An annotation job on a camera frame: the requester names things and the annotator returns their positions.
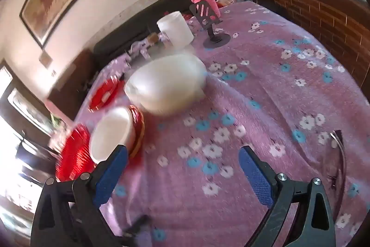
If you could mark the white plate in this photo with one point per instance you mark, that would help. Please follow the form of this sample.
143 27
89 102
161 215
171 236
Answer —
111 134

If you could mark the large red scalloped plate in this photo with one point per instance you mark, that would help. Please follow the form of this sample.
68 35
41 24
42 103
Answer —
73 151

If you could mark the small red glass dish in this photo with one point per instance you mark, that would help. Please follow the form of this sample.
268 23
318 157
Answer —
102 93

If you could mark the large white bowl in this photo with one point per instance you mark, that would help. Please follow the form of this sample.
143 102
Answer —
170 85

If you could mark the white plastic cup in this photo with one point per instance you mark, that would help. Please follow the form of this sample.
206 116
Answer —
176 30

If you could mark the black sofa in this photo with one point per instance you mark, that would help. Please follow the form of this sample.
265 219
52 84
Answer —
138 24

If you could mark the eyeglasses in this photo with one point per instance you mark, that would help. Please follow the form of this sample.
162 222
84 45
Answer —
335 160

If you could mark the medium red gold-rimmed plate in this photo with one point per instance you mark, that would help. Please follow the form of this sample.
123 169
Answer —
138 128

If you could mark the brick-pattern wooden cabinet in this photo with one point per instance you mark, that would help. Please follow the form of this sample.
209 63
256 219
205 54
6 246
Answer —
318 12

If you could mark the brown armchair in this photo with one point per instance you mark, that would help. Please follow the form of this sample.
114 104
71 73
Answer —
72 76

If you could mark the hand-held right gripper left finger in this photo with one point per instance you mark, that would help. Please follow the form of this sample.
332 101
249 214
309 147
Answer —
109 177

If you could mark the black phone stand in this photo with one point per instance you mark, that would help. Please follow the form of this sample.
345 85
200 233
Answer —
205 14

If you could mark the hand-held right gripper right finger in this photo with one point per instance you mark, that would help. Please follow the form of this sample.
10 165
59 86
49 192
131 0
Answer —
255 177

